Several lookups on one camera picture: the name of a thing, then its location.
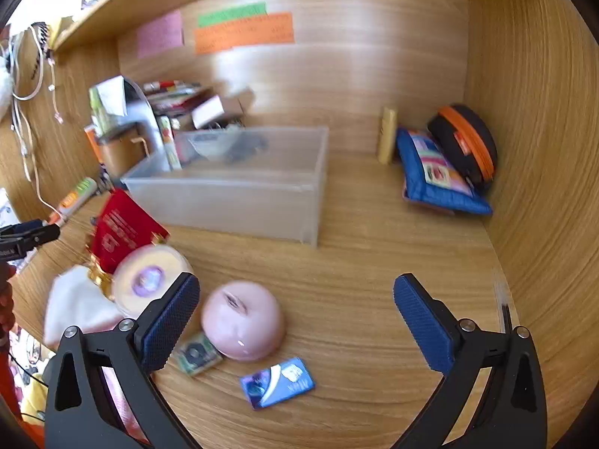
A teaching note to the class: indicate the white bottle with orange label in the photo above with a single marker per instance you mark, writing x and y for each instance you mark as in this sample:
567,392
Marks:
75,199

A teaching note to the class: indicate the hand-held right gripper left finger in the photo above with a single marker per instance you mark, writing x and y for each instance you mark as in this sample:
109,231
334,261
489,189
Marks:
168,322

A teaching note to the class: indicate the stack of books and papers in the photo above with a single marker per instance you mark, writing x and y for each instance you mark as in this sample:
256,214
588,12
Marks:
175,93

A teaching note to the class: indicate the white curved appliance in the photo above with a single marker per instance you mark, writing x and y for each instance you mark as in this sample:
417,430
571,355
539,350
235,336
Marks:
142,117

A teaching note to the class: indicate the small white box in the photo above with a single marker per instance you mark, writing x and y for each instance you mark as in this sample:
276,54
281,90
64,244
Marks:
208,111

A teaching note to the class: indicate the gold ornament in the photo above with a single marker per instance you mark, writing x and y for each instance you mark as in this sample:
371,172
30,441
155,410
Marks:
103,280

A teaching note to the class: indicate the folded paper leaflet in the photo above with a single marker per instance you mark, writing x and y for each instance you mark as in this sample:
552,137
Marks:
110,96

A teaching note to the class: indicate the small green square packet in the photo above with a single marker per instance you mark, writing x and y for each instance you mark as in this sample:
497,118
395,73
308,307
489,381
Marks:
199,354

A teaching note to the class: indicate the brown mug with lid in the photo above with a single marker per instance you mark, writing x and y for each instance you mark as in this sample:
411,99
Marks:
119,152

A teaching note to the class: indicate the blue zip pouch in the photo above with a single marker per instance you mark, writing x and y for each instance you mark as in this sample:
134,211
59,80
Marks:
435,173

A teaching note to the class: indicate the red velvet case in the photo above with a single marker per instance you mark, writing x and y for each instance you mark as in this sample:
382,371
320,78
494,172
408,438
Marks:
124,229

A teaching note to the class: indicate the pink sticky note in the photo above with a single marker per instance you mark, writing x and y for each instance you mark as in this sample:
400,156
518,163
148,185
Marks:
160,35

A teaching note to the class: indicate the blue card packet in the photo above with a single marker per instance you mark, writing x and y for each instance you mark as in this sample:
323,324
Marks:
278,383

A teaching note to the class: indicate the black round case orange zip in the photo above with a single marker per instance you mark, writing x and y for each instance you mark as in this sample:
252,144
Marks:
463,145

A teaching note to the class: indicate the orange sticky note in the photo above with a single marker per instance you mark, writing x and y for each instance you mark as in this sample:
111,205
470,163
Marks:
243,32

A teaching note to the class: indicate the green sticky note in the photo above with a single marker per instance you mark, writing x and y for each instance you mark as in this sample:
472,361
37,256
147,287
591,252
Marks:
231,14

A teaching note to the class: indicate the white printed carton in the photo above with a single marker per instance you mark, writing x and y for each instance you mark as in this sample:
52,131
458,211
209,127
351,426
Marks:
7,208

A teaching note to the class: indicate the fruit print box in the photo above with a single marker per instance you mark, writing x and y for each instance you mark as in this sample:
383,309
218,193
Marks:
169,142

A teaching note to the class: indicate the cream jar with purple label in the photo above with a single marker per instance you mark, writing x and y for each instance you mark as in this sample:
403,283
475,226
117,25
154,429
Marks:
140,280

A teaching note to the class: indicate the orange box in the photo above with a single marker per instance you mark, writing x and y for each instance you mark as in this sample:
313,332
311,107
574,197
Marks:
92,142

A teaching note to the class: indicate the clear bowl in bin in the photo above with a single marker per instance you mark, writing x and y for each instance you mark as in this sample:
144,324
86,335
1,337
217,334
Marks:
215,146

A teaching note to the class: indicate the clear pen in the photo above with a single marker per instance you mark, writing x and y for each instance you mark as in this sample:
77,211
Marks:
504,299

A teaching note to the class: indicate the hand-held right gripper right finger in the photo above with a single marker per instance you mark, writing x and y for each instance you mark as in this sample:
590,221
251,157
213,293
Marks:
421,322

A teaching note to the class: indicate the white plush toy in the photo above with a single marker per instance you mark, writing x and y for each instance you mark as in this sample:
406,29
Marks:
4,89

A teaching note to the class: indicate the pink round case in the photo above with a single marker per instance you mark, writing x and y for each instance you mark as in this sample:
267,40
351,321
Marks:
243,320

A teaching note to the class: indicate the wooden desktop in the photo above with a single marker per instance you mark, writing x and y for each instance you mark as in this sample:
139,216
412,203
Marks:
365,252

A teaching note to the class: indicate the yellow tube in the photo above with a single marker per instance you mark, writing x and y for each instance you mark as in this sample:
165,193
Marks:
387,135

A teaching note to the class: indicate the pink plastic bag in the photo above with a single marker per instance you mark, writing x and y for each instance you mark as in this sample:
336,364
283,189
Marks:
119,402

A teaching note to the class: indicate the clear plastic storage box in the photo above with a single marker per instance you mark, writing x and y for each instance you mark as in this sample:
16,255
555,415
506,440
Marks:
234,196

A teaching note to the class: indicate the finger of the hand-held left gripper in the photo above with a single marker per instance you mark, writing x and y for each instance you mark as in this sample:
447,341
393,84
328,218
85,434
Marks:
32,236

